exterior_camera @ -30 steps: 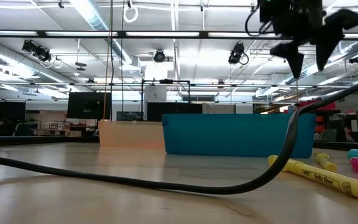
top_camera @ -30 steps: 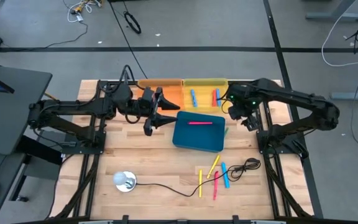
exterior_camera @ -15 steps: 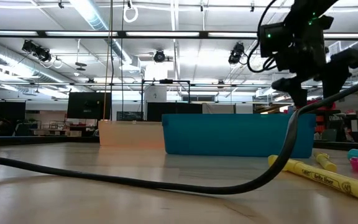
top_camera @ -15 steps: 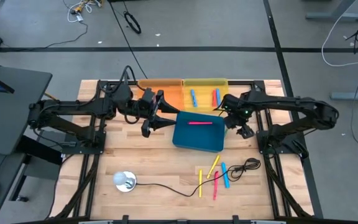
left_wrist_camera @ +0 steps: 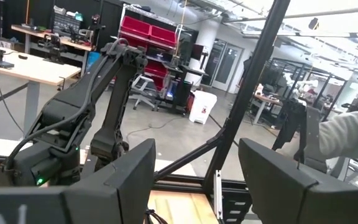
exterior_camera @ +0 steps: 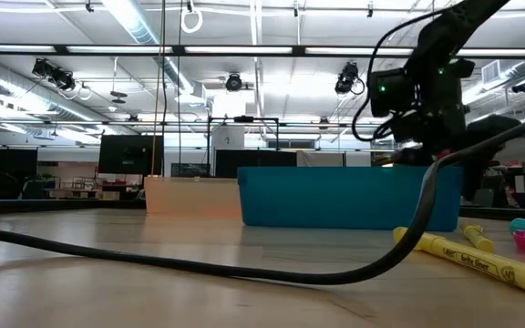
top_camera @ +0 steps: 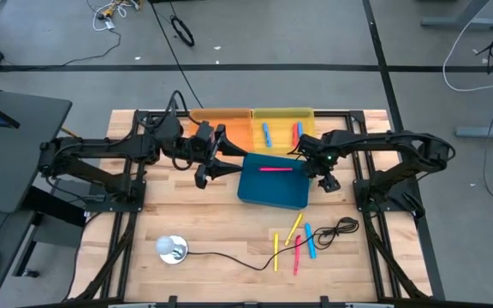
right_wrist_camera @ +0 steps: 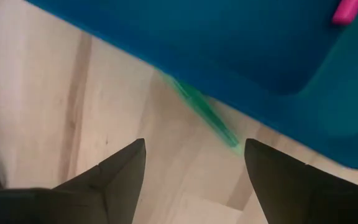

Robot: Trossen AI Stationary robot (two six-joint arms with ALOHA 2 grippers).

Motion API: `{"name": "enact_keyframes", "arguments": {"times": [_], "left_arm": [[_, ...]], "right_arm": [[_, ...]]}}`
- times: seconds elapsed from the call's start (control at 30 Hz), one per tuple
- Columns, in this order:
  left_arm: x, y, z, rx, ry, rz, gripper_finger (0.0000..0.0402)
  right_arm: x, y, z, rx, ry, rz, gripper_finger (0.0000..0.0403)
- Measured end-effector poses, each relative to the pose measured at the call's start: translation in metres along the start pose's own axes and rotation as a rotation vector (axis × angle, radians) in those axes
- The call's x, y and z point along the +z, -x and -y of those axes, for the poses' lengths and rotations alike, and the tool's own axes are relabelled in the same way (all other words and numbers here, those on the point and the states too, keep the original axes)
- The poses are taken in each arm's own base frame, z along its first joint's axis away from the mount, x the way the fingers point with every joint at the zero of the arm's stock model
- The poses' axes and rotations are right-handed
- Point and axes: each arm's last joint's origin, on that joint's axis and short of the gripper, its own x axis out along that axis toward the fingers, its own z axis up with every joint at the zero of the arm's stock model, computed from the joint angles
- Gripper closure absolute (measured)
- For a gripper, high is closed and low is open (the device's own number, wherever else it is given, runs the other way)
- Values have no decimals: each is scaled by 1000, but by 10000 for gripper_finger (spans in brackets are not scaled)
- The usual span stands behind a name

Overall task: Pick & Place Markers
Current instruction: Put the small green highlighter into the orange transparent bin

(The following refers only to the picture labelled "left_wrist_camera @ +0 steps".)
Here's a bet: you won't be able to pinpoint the white waste bin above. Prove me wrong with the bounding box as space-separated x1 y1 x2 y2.
188 90 218 126

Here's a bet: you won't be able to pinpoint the white office chair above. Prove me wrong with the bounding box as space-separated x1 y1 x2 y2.
128 73 162 112

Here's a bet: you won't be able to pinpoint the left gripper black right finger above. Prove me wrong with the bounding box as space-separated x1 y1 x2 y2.
238 138 358 224

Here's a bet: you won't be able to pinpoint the black cables under table edge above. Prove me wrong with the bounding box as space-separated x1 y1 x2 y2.
143 208 169 224

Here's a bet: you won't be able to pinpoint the background wooden workbench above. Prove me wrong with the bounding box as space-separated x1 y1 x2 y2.
10 24 93 63

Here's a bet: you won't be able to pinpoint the wooden desk with grey leg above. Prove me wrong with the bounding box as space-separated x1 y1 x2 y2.
0 41 83 135

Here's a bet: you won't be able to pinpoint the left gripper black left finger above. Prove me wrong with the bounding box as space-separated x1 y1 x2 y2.
0 138 157 224

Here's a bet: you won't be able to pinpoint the black aluminium rig frame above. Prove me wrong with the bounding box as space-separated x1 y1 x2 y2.
0 0 291 224

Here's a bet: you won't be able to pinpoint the metal shelf with red bins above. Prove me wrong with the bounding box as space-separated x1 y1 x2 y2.
117 3 181 94

